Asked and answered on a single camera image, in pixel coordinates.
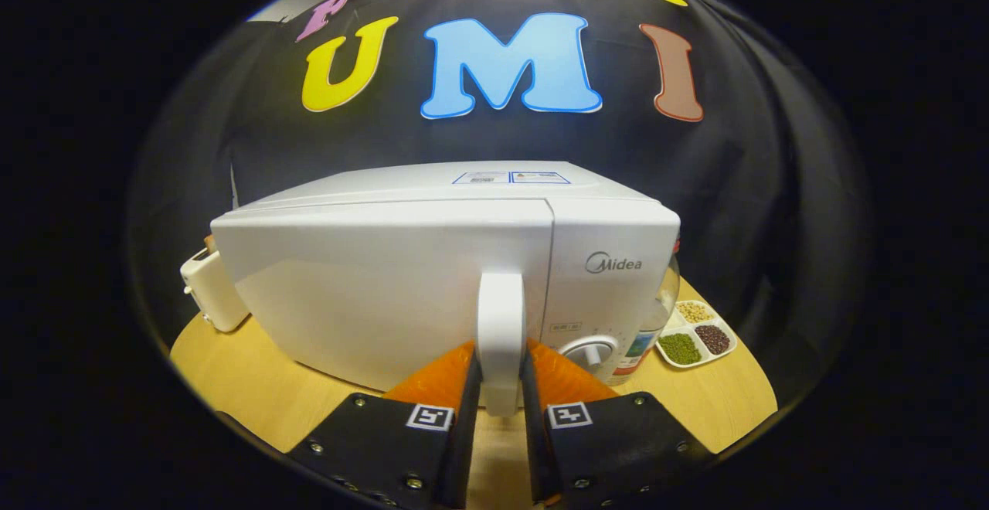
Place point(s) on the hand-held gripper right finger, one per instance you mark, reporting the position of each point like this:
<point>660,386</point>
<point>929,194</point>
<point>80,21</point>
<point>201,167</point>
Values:
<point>535,433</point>

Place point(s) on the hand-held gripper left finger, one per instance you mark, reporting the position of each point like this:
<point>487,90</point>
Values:
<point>466,433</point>

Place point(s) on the white microwave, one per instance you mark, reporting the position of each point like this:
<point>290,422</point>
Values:
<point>386,278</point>

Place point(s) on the clear plastic bottle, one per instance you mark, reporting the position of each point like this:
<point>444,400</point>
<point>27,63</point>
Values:
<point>653,324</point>

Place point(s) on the white divided bean dish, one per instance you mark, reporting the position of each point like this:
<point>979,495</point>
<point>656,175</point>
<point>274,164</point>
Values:
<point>695,332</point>

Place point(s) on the white toaster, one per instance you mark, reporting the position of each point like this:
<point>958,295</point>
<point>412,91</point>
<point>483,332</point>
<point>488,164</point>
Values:
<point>212,294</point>

